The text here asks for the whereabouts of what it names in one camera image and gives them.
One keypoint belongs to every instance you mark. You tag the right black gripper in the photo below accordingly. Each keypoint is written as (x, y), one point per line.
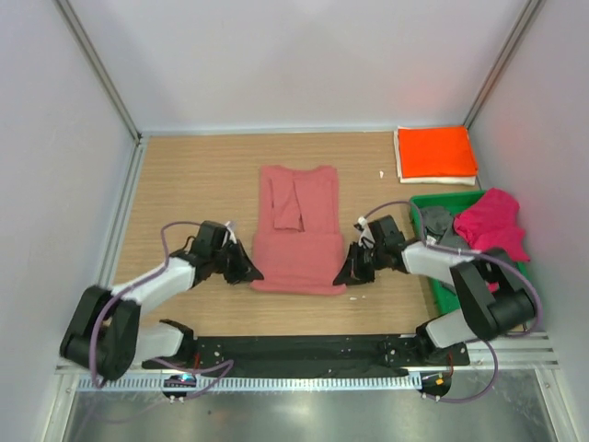
(353, 273)

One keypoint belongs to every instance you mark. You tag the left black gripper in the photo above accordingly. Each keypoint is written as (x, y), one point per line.
(245, 270)

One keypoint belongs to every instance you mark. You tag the salmon pink t shirt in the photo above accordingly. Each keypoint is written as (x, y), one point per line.
(298, 246)

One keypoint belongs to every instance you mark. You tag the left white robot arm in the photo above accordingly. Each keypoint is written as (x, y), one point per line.
(105, 336)

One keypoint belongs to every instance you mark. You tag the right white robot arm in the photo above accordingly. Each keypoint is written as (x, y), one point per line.
(494, 297)

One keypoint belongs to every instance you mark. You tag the green plastic bin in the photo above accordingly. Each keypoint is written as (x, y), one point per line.
(455, 203)

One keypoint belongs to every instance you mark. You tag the grey t shirt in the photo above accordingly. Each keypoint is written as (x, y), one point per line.
(436, 231)

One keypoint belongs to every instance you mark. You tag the folded orange t shirt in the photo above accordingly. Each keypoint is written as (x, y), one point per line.
(436, 152)

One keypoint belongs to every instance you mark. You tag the magenta t shirt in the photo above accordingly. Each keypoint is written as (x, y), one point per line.
(491, 222)

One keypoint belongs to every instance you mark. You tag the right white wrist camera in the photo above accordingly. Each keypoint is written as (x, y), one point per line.
(365, 239)

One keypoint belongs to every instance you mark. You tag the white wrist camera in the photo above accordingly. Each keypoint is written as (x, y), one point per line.
(365, 239)
(230, 235)

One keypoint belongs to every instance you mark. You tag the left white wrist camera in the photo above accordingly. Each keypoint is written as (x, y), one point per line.
(230, 235)

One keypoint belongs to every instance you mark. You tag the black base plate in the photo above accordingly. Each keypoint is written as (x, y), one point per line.
(329, 356)

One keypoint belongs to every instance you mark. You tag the slotted cable duct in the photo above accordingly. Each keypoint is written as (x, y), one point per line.
(181, 383)

